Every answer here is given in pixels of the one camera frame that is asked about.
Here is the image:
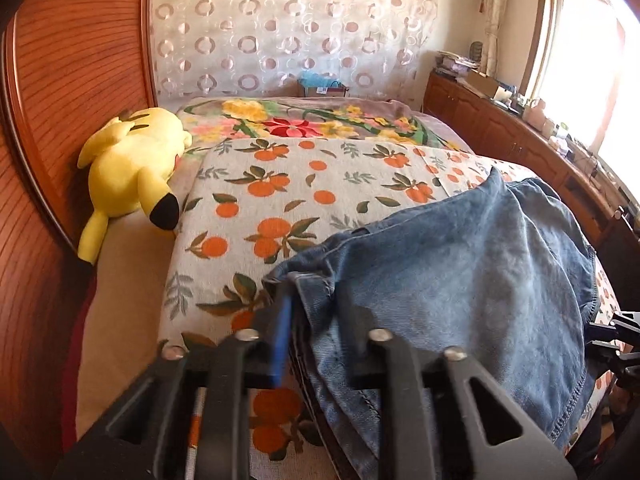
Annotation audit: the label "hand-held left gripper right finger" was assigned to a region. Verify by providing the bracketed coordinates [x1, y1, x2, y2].
[350, 330, 578, 480]

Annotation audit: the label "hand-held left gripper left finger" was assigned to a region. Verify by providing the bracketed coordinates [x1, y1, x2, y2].
[62, 290, 296, 480]

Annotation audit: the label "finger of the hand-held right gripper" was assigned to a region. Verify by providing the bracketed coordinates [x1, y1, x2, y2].
[586, 321, 623, 343]

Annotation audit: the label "blue denim pants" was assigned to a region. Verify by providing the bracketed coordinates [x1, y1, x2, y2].
[262, 166, 601, 480]

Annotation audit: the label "orange fruit print bedsheet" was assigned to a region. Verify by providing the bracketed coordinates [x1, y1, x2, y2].
[157, 137, 623, 480]

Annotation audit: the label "beige bed mattress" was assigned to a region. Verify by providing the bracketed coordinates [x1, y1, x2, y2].
[62, 160, 201, 461]

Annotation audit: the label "floral blanket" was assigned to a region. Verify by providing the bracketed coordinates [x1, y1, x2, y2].
[175, 96, 476, 153]

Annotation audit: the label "white plastic jug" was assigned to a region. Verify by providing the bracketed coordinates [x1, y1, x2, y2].
[523, 99, 550, 128]

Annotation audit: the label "yellow plush toy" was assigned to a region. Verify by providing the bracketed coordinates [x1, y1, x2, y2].
[77, 106, 193, 265]

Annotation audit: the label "wooden cabinet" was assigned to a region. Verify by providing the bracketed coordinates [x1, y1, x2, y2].
[424, 71, 640, 251]

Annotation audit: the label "wooden headboard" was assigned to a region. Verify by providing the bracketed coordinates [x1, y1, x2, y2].
[0, 110, 96, 461]
[5, 0, 161, 251]

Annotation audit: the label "small brown box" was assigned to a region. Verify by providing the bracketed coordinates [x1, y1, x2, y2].
[300, 85, 349, 98]

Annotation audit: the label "open cardboard box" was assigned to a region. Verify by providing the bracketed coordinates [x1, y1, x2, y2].
[465, 69, 516, 101]

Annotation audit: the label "window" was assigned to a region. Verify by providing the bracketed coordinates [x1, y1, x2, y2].
[520, 0, 640, 201]

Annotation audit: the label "stack of papers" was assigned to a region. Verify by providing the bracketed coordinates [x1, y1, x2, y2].
[434, 50, 481, 78]

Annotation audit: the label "circle pattern sheer curtain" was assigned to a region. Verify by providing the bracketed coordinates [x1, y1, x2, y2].
[150, 0, 436, 101]

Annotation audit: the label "beige window curtain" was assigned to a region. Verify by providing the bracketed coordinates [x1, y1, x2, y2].
[477, 0, 506, 78]

